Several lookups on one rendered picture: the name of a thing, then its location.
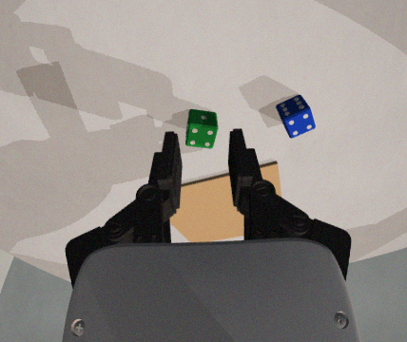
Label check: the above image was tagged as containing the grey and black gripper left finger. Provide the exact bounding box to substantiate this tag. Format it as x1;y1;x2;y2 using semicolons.
66;131;183;289

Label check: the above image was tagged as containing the blue die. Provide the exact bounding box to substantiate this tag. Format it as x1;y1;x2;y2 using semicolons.
276;94;316;139

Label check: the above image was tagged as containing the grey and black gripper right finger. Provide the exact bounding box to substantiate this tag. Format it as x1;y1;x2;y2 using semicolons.
228;128;352;281

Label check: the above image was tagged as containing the tan square mat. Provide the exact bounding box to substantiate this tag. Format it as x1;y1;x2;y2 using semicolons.
170;161;281;242

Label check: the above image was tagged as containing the green die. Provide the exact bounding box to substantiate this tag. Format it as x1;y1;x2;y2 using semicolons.
185;109;218;148

